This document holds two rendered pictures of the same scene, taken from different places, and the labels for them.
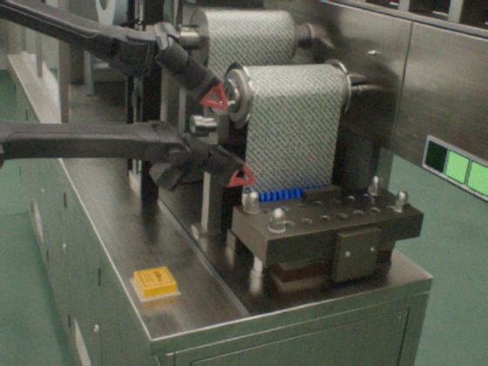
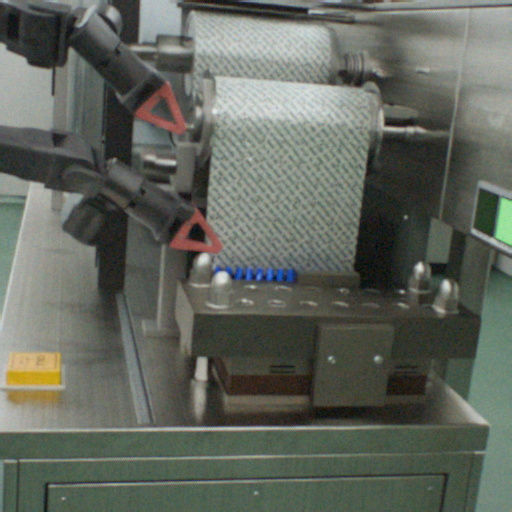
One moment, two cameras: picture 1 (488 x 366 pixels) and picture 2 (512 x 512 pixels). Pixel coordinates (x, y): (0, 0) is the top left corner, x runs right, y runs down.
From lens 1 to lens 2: 45 cm
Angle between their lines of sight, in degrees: 14
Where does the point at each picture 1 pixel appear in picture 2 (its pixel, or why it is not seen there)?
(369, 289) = (366, 424)
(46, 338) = not seen: outside the picture
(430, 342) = not seen: outside the picture
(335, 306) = (303, 440)
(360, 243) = (356, 345)
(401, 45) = (456, 49)
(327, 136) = (345, 193)
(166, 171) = (76, 210)
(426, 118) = (479, 155)
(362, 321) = (355, 480)
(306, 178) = (310, 257)
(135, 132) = (19, 135)
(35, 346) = not seen: outside the picture
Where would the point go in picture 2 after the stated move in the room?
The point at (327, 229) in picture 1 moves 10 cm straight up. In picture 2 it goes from (300, 314) to (308, 240)
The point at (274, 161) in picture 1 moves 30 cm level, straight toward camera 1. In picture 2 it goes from (254, 222) to (172, 264)
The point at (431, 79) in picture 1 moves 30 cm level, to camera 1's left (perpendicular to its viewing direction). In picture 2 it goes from (487, 91) to (263, 68)
